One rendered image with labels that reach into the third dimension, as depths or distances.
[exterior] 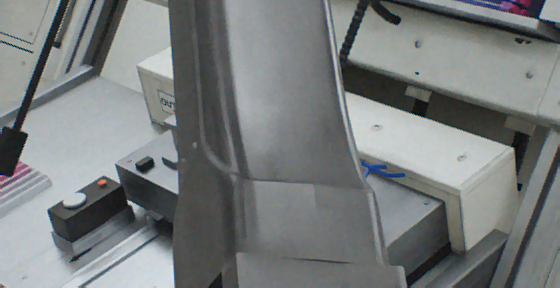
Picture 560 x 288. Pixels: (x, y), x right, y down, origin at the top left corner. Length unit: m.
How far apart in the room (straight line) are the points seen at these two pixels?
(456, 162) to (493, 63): 0.10
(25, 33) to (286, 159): 2.04
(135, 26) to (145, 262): 2.69
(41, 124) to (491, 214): 0.62
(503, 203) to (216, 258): 0.75
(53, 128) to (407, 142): 0.52
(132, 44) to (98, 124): 2.38
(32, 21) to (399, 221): 1.48
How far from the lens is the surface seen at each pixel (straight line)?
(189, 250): 0.37
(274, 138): 0.36
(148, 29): 3.74
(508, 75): 1.06
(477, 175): 1.03
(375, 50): 1.15
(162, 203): 1.15
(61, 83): 1.50
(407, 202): 1.04
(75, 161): 1.34
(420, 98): 1.21
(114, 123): 1.40
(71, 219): 1.16
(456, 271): 1.03
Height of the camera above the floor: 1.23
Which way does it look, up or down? 1 degrees down
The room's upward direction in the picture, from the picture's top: 21 degrees clockwise
